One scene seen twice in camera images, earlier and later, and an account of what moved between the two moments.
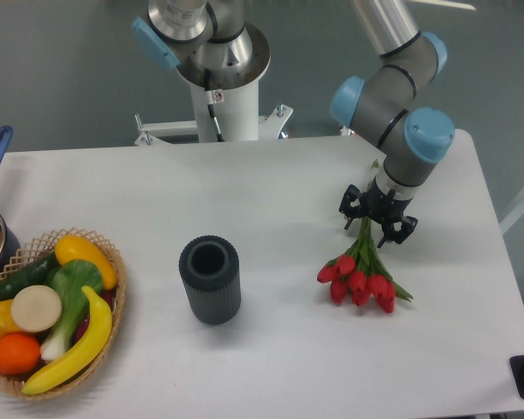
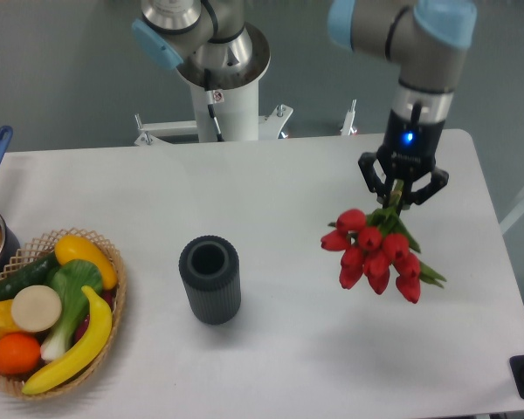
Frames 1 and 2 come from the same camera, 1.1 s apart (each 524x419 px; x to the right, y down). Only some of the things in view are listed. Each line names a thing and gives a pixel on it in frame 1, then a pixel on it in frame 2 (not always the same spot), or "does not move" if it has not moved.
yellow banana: [98, 333] does not move
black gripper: [382, 206] -> [409, 147]
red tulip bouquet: [359, 274] -> [377, 244]
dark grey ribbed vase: [210, 268] does not move
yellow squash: [73, 247] does not move
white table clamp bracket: [271, 127] does not move
